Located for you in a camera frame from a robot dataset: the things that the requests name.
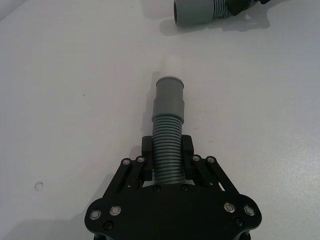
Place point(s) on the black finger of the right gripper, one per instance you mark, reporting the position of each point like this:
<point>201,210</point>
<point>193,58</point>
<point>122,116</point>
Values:
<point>265,1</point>
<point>237,6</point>

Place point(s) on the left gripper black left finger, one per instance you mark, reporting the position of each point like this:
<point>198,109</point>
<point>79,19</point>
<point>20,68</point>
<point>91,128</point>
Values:
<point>147,160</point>

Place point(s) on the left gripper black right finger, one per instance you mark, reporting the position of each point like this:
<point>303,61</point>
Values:
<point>188,152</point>

